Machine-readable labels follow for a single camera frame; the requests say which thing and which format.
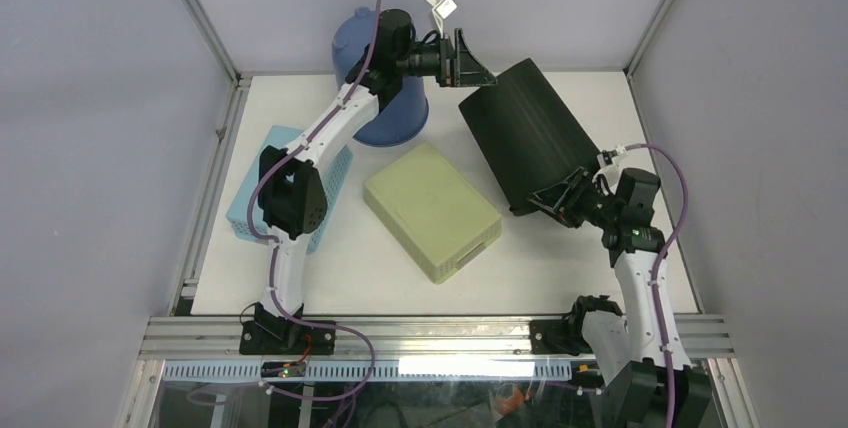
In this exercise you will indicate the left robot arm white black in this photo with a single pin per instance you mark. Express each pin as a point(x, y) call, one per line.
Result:
point(290, 189)

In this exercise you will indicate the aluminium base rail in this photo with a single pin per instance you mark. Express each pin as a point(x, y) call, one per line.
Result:
point(219, 337)

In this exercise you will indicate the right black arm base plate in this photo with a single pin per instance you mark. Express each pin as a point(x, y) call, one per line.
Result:
point(556, 337)

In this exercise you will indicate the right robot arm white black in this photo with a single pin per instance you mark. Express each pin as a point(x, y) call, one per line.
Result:
point(648, 379)

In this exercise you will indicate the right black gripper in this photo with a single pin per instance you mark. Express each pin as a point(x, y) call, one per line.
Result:
point(561, 198)

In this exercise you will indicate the orange object under table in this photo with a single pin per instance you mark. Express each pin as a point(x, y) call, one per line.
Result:
point(510, 397)

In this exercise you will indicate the light blue plastic basket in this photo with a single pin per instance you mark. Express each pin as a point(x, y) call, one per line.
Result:
point(333, 181)

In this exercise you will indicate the black plastic bucket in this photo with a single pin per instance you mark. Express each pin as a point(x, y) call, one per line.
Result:
point(527, 134)

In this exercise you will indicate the corner aluminium post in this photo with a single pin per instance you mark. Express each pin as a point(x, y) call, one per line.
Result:
point(209, 34)
point(657, 19)

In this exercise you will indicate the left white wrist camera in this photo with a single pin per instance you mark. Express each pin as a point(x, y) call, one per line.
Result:
point(440, 10)

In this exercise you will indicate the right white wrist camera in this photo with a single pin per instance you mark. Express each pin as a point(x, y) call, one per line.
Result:
point(609, 161)

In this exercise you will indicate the white slotted cable duct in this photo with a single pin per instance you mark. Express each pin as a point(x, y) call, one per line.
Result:
point(408, 368)

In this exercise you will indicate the left corner aluminium post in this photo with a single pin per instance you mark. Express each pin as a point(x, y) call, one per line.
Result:
point(209, 34)

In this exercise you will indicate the large blue plastic bucket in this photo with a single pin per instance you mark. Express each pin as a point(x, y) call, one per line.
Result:
point(406, 115)

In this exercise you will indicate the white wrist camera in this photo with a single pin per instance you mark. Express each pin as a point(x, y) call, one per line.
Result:
point(440, 10)
point(609, 161)

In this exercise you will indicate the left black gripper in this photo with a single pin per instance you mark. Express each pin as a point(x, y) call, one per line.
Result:
point(457, 65)

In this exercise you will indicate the light green plastic basket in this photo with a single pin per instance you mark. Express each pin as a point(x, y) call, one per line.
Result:
point(432, 210)

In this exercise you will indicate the right corner aluminium post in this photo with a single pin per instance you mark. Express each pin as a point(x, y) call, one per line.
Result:
point(657, 19)

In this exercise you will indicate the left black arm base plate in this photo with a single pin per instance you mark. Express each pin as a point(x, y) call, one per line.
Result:
point(285, 338)

